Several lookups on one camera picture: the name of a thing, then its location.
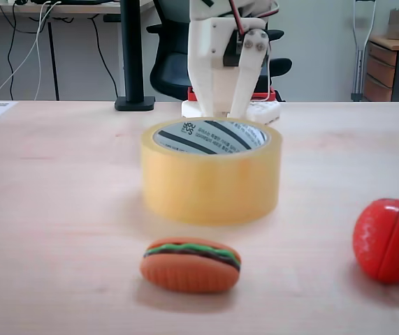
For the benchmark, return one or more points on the black office chair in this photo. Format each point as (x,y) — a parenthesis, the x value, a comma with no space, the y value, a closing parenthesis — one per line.
(171,76)

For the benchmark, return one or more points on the black pole stand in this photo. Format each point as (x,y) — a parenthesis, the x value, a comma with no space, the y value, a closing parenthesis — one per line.
(132,52)

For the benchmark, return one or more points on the yellowish packing tape roll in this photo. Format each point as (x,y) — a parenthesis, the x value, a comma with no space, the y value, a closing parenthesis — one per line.
(209,188)

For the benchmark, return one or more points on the metal crutch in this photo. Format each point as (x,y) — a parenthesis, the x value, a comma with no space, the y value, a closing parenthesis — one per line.
(358,63)

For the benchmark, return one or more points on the wooden drawer cabinet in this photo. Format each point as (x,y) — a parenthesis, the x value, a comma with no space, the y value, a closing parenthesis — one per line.
(381,70)

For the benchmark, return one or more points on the toy hamburger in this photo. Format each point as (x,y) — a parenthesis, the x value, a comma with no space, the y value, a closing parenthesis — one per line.
(188,275)

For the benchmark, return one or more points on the white background desk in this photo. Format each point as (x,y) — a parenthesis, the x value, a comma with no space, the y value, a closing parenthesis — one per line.
(10,9)

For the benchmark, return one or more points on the red toy tomato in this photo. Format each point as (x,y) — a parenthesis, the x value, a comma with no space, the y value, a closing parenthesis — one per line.
(388,240)

